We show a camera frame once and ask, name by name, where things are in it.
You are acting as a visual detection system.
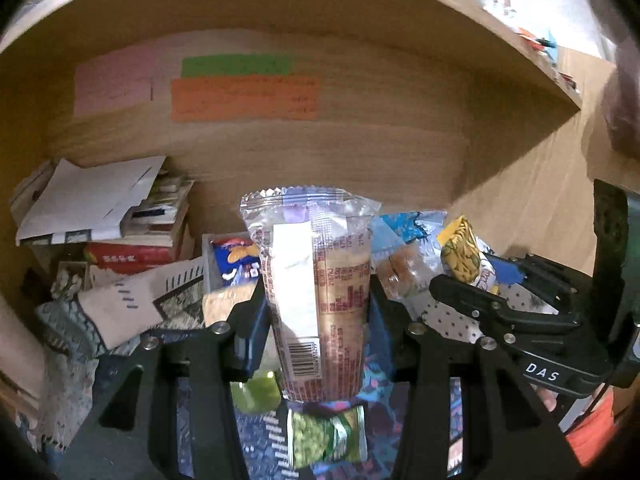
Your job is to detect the wooden desk hutch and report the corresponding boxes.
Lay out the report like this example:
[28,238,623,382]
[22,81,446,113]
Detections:
[0,0,640,480]

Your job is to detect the orange sticky note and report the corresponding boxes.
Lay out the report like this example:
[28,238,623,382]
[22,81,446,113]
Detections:
[170,76,321,122]

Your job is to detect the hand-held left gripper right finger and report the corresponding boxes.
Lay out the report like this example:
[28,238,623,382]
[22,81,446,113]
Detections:
[367,282,586,480]

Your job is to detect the crumpled patterned cloth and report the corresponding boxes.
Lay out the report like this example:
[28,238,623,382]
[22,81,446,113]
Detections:
[52,260,90,302]

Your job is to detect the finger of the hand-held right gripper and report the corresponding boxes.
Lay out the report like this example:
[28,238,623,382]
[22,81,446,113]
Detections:
[430,273,583,343]
[487,254,596,313]

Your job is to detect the green pea snack packet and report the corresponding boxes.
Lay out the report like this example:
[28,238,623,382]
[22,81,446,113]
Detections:
[287,404,368,470]

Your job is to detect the green sticky note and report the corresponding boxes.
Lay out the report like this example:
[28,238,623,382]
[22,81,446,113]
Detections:
[181,54,296,79]

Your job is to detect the clear biscuit pack red print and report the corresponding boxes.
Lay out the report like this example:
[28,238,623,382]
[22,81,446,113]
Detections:
[240,186,382,403]

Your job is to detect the yellow patterned snack packet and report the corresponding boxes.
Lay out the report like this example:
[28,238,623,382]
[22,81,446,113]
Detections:
[439,216,501,293]

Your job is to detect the pink sticky note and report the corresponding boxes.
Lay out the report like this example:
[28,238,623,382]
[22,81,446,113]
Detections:
[74,45,183,117]

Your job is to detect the stack of books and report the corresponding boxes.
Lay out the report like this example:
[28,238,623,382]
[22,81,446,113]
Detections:
[85,175,198,275]

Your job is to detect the patterned table cloth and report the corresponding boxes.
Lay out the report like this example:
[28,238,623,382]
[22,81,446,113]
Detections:
[15,260,501,480]

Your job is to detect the clear pack of brown pastries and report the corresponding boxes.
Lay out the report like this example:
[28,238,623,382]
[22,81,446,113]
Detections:
[377,245,431,302]

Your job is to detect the blue potato chip bag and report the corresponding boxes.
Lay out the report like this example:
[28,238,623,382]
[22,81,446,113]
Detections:
[212,237,262,288]

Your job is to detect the blue snack packet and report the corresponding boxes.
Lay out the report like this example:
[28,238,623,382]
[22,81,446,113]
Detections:
[370,214,408,256]
[400,210,448,248]

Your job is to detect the light green packet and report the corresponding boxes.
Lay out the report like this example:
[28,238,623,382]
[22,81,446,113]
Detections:
[230,370,282,414]

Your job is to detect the white loose papers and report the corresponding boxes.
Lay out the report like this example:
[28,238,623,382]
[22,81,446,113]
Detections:
[15,155,168,247]

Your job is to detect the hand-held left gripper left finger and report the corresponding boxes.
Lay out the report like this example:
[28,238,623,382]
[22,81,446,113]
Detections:
[60,280,273,480]

